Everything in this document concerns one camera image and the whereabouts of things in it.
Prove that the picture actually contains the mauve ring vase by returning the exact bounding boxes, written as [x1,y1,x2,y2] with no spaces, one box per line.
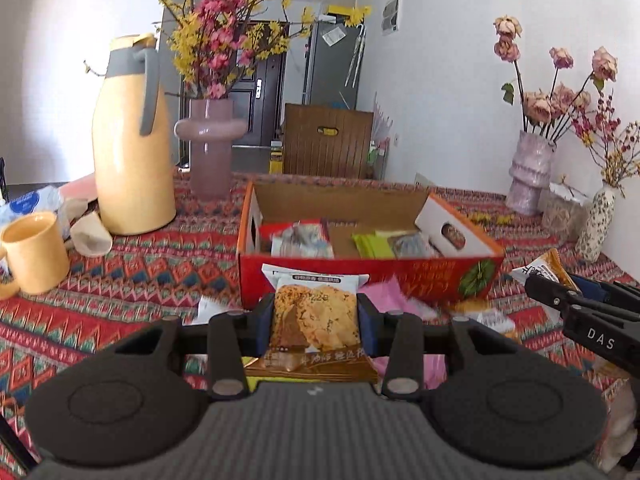
[174,99,247,200]

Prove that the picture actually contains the floral print vase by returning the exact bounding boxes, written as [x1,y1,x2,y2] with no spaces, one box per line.
[575,185,616,262]

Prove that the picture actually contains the dried pink roses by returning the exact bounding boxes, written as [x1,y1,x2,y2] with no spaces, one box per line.
[494,16,619,142]

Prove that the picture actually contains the red yellow berry branches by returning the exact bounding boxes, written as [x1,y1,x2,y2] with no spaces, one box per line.
[570,92,640,196]

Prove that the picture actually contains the dark door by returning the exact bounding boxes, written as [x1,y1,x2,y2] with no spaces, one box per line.
[180,20,289,166]

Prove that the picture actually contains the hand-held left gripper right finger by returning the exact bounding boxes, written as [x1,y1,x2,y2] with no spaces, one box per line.
[356,296,523,402]

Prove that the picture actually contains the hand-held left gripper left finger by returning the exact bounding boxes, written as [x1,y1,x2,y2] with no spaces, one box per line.
[112,297,277,402]

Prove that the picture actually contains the crumpled paper cup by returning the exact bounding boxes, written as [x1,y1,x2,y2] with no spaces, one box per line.
[62,198,114,257]

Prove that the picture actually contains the clear lidded container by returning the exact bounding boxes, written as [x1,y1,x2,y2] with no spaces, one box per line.
[539,182,592,246]

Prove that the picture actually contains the grey snack packet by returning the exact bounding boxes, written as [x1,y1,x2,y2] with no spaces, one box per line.
[387,234,442,260]

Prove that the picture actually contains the pink snack packet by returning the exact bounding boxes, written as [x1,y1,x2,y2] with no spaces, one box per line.
[360,276,437,319]
[374,355,447,392]

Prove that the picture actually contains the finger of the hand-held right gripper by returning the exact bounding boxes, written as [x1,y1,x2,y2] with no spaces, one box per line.
[567,274,640,311]
[524,272,576,311]

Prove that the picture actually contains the silver cartoon snack packet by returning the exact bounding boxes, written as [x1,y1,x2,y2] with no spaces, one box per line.
[270,221,334,259]

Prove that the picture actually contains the white umbrella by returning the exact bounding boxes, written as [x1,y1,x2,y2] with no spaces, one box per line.
[345,22,367,88]

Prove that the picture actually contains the silver white snack packet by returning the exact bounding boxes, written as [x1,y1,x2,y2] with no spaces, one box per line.
[192,294,222,324]

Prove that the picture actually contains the yellow thermos jug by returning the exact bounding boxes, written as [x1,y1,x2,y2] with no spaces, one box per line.
[91,34,177,236]

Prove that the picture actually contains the pink yellow blossom branches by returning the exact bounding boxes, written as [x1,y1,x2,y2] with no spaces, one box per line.
[82,0,373,101]

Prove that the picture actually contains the small storage rack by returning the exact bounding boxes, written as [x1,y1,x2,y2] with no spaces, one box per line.
[367,137,388,180]

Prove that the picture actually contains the orange white cracker packet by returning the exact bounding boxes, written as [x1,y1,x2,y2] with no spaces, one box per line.
[445,299,518,337]
[510,249,582,295]
[244,262,379,386]

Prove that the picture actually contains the yellow mug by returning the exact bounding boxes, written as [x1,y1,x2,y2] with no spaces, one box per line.
[0,211,71,301]

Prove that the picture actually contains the grey refrigerator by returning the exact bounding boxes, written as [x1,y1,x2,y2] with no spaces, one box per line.
[304,19,367,111]

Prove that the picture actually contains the fallen yellow petals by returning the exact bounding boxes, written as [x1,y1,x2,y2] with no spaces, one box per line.
[467,211,516,227]

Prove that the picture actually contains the red cardboard box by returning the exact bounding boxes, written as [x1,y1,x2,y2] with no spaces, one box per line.
[237,180,506,311]

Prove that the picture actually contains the wooden chair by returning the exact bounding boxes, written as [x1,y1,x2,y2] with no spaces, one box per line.
[283,103,375,179]

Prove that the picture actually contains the pale dried grass bunch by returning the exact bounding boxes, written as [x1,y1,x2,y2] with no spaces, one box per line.
[372,104,397,142]

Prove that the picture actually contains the textured pink vase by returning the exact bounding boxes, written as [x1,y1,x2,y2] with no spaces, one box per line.
[505,131,557,217]

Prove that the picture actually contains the red packet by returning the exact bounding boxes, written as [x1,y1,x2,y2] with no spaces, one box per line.
[257,222,301,242]

